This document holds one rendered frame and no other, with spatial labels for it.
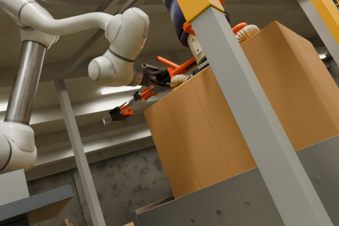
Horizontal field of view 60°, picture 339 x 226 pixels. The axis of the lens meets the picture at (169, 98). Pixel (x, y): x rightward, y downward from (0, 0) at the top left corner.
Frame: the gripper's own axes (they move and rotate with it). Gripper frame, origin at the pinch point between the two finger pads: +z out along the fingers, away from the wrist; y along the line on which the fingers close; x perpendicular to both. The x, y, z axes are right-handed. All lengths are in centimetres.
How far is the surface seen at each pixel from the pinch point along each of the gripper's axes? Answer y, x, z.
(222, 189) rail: 51, 24, -33
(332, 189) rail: 59, 49, -33
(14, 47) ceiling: -290, -363, 140
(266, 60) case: 22, 47, -19
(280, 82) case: 30, 47, -19
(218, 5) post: 15, 50, -48
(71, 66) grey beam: -204, -276, 179
